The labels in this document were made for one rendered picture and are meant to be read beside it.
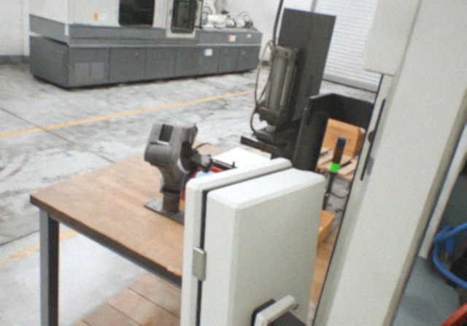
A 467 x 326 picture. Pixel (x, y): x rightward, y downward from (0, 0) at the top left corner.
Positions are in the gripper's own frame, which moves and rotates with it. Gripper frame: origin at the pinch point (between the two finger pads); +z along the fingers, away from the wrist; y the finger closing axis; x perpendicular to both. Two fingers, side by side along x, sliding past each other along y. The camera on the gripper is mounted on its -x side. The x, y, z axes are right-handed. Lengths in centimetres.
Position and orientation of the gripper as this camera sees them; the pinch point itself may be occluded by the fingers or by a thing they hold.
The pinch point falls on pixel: (192, 178)
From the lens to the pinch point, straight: 164.2
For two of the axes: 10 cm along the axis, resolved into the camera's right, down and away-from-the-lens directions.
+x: -8.6, -3.0, 4.1
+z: 1.0, 6.9, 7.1
